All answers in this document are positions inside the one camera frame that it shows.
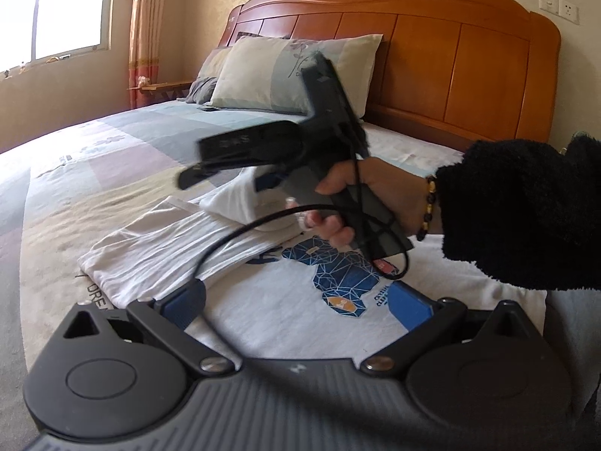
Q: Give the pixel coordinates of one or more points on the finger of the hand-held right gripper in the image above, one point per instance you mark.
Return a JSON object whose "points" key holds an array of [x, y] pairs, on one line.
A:
{"points": [[270, 182], [195, 176]]}

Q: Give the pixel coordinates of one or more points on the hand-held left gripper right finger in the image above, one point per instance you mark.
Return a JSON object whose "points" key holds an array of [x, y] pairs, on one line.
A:
{"points": [[413, 305]]}

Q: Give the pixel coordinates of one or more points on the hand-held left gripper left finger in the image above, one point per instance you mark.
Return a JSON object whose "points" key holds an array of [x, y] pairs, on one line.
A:
{"points": [[188, 299]]}

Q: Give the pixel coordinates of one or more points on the white printed t-shirt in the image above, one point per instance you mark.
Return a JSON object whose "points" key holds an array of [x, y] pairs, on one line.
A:
{"points": [[281, 305]]}

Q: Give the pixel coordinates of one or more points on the person's right hand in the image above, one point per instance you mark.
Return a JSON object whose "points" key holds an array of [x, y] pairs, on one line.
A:
{"points": [[399, 183]]}

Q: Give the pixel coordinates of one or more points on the pastel striped pillow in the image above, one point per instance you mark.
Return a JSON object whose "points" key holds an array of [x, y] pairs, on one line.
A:
{"points": [[263, 75]]}

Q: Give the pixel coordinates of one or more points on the wooden bedside shelf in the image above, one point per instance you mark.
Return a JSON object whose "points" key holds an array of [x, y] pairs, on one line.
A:
{"points": [[162, 87]]}

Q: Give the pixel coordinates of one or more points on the bed with patchwork sheet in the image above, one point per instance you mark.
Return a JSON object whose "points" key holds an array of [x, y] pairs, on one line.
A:
{"points": [[94, 159]]}

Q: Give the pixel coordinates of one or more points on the wooden headboard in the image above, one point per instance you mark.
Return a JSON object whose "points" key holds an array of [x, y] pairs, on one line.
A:
{"points": [[422, 56]]}

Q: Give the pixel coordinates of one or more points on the pastel pillow behind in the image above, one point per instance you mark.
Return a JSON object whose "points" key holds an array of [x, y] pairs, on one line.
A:
{"points": [[213, 63]]}

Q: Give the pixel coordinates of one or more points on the pink orange curtain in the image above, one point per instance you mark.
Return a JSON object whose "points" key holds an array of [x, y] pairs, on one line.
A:
{"points": [[145, 23]]}

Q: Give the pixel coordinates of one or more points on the window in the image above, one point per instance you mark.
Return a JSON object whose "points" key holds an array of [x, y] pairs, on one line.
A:
{"points": [[61, 4]]}

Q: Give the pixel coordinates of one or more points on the white wall socket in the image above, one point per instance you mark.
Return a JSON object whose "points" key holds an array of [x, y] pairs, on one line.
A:
{"points": [[558, 7]]}

